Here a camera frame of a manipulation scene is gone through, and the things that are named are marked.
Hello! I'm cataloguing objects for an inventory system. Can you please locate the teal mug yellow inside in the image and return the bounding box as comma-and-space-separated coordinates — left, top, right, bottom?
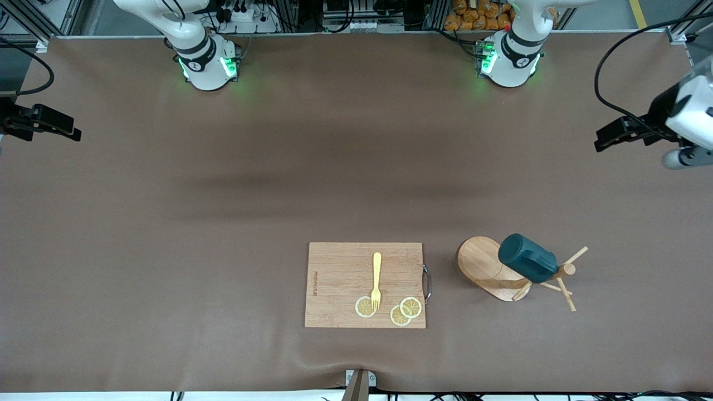
497, 233, 559, 283

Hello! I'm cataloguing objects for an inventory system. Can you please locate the wooden mug tree rack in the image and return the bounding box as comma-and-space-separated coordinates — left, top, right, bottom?
458, 236, 589, 312

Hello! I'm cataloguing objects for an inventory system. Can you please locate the orange snack bag pile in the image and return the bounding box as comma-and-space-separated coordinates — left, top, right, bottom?
444, 0, 513, 31

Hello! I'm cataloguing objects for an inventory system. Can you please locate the brown table cover mat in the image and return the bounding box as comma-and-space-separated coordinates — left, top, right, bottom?
0, 31, 713, 393

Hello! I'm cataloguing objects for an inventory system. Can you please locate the yellow plastic fork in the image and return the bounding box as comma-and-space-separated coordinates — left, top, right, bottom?
371, 252, 383, 311

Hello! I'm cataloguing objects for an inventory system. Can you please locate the long white power strip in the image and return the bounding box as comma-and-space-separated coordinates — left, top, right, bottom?
323, 18, 404, 33

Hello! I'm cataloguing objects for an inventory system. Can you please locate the wooden cutting board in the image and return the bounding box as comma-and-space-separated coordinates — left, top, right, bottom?
304, 242, 432, 329

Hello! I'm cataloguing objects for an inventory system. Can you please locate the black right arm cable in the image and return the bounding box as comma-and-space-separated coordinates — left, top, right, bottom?
0, 33, 55, 95

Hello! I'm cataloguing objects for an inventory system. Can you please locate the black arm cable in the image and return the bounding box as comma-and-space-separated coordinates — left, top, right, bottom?
0, 33, 55, 95
594, 12, 713, 135

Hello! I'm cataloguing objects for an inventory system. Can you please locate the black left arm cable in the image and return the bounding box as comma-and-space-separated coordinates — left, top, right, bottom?
594, 12, 713, 135

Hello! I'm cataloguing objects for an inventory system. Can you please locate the aluminium frame post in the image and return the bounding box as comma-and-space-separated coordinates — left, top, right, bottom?
0, 0, 84, 48
666, 0, 713, 45

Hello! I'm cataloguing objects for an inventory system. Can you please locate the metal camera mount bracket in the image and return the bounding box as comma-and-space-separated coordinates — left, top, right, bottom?
341, 369, 377, 401

